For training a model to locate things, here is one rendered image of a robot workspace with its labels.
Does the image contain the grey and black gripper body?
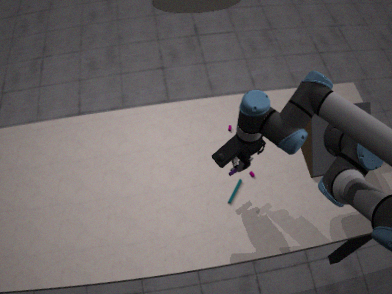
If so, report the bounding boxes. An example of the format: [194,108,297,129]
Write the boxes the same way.
[236,132,266,162]

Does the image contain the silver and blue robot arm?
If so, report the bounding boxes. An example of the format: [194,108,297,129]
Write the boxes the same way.
[212,71,392,252]

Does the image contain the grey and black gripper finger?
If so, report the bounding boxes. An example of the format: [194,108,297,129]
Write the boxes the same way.
[231,156,239,168]
[236,157,253,172]

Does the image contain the purple rod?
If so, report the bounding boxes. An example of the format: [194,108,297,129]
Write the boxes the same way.
[229,168,237,176]

